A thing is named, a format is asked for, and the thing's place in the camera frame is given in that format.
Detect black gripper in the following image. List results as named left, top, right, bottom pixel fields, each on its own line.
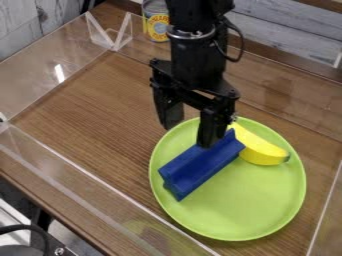
left=149, top=26, right=239, bottom=148

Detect blue plastic block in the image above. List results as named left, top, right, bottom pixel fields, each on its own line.
left=157, top=128, right=246, bottom=201

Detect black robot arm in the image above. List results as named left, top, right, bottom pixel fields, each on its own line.
left=149, top=0, right=239, bottom=148

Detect green round plate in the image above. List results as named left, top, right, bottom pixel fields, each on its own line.
left=148, top=118, right=306, bottom=241

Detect yellow half-round block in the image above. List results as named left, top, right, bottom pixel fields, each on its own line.
left=228, top=119, right=291, bottom=166

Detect yellow labelled tin can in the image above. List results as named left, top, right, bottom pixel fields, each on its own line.
left=141, top=0, right=169, bottom=43

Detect clear acrylic tray walls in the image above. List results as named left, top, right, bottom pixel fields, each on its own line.
left=0, top=19, right=342, bottom=256

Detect black metal stand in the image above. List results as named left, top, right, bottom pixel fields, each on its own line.
left=29, top=208, right=77, bottom=256

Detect black cable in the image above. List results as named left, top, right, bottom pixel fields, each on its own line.
left=0, top=225, right=49, bottom=256

